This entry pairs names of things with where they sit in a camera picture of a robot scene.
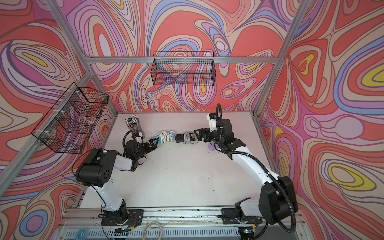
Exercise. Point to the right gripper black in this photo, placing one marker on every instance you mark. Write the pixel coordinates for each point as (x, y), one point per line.
(206, 131)

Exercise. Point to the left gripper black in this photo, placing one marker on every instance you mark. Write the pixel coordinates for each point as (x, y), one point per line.
(153, 147)

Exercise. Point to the blue power strip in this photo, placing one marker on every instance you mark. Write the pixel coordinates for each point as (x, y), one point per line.
(163, 137)

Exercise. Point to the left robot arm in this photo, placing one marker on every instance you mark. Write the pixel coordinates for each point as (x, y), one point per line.
(95, 171)

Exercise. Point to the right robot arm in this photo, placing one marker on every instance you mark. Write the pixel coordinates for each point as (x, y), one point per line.
(277, 202)

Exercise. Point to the purple power strip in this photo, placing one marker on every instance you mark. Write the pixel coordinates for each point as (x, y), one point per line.
(212, 147)

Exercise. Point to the black power strip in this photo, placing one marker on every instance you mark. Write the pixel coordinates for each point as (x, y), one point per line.
(186, 138)

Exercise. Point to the metal pen cup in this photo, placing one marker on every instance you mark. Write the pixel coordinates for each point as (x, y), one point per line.
(134, 125)

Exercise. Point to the black wire basket back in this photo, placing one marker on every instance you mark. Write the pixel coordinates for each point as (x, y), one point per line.
(178, 68)

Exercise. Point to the black wire basket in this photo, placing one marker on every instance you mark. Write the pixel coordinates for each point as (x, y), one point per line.
(178, 68)
(73, 121)

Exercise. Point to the black wire basket left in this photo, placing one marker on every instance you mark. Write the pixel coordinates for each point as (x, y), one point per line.
(73, 121)

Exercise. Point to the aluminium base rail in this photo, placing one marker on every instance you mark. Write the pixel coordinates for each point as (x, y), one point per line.
(178, 223)

